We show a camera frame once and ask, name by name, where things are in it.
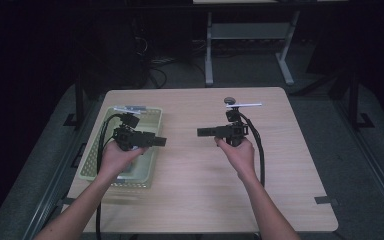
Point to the grey tape strip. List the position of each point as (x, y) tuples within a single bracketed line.
[(326, 200), (67, 201)]

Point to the pale green plastic basket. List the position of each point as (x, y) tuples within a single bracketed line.
[(143, 165)]

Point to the grey metal desk frame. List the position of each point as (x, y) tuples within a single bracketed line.
[(246, 31)]

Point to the person's right hand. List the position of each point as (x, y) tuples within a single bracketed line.
[(241, 158)]

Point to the person's left hand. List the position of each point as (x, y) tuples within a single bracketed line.
[(115, 161)]

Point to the black metal stand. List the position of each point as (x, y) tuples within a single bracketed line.
[(354, 103), (79, 103)]

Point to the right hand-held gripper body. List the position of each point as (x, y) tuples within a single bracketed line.
[(235, 130)]

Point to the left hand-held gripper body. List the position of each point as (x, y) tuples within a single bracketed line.
[(133, 137)]

